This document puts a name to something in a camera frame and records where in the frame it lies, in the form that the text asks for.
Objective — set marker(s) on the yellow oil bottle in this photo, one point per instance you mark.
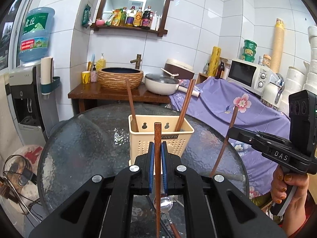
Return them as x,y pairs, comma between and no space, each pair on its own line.
122,17

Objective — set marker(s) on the small clear bottle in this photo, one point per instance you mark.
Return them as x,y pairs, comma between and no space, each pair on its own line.
206,69

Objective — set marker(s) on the white microwave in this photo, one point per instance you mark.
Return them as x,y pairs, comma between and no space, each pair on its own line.
241,73

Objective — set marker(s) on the black chopstick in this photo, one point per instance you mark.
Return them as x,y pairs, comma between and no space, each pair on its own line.
165,228

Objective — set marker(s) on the blue toothbrush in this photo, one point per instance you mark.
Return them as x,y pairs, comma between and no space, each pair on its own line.
92,59

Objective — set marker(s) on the white squeeze bottle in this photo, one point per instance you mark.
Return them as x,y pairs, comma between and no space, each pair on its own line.
158,22
154,21

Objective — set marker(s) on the yellow soap dispenser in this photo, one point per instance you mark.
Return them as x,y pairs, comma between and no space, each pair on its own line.
100,64

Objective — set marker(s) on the white round object red mark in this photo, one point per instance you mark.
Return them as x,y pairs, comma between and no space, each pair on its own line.
32,153

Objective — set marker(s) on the brown wooden chopstick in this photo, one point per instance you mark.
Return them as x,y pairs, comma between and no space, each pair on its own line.
185,99
157,138
219,156
191,91
131,104

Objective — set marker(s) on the white water dispenser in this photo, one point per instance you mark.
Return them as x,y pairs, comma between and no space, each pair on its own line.
24,96

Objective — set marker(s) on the teal cup holder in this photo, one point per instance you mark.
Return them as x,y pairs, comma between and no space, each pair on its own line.
55,84

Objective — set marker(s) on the dark soy sauce bottle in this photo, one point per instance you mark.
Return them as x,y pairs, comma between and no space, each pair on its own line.
147,17

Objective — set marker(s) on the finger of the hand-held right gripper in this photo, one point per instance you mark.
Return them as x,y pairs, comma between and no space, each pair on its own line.
241,135

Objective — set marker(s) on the small wooden box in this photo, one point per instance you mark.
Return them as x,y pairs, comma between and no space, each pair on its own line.
204,77

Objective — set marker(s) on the green noodle cup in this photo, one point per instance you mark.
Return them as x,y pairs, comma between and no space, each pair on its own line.
249,51
250,44
248,58

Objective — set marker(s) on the cream plastic utensil holder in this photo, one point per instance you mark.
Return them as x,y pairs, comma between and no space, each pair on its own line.
143,143

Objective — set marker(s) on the purple floral cloth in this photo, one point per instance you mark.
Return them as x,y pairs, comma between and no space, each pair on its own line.
210,104

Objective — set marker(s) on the yellow seasoning packet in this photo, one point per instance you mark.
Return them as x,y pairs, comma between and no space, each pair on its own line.
112,18

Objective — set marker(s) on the purple label bottle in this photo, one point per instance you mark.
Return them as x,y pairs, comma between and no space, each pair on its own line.
130,16

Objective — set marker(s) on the round glass table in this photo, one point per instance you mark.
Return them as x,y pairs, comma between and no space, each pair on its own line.
74,153

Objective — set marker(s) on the bronze faucet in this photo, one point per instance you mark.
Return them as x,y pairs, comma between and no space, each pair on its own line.
137,60

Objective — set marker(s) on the woven basin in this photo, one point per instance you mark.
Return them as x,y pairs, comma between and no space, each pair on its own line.
116,80

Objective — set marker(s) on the wood-framed mirror shelf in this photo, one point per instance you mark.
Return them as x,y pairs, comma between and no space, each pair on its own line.
168,10

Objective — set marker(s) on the jar with yellow lid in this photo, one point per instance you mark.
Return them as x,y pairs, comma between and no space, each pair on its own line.
267,60

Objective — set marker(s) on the white rice paddle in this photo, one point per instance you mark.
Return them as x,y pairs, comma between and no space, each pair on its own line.
169,72

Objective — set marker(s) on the white electric kettle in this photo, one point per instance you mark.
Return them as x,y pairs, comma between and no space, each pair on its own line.
271,91

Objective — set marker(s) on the blue water jug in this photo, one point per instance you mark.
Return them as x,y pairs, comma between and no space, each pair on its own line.
36,34

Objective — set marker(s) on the green packet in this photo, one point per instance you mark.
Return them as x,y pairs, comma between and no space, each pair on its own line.
86,16

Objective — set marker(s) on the person's right hand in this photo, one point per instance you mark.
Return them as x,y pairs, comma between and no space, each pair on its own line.
301,203

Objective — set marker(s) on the yellow cup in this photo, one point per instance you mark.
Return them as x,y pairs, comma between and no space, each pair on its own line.
86,77

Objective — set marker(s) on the brown wooden piece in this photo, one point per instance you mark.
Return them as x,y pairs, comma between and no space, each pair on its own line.
3,188

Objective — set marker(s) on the brown sauce bottle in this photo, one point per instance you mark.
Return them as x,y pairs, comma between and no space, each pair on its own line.
138,17

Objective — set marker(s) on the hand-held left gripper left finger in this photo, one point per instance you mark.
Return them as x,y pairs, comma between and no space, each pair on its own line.
151,168

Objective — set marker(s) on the white pan with glass lid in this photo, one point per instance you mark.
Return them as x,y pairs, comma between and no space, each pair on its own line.
158,86

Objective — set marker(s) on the brown glass bottle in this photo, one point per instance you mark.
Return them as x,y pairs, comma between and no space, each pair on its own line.
220,70

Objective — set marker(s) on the white paper cup tube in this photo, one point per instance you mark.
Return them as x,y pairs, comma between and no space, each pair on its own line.
46,69

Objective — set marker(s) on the window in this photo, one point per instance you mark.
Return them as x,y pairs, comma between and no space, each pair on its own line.
5,42

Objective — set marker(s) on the pink bowl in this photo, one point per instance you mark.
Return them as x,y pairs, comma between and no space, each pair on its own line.
100,22

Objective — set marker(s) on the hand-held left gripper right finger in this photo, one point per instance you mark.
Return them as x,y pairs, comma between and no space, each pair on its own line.
164,168

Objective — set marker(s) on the yellow wrap roll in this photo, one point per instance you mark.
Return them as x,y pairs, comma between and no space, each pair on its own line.
214,60

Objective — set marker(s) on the brown and white rice cooker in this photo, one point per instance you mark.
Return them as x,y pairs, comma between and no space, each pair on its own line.
180,68

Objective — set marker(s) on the tall stack of paper cups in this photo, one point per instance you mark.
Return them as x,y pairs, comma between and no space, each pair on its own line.
277,44

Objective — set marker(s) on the wooden counter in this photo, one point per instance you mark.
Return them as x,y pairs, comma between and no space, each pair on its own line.
111,95

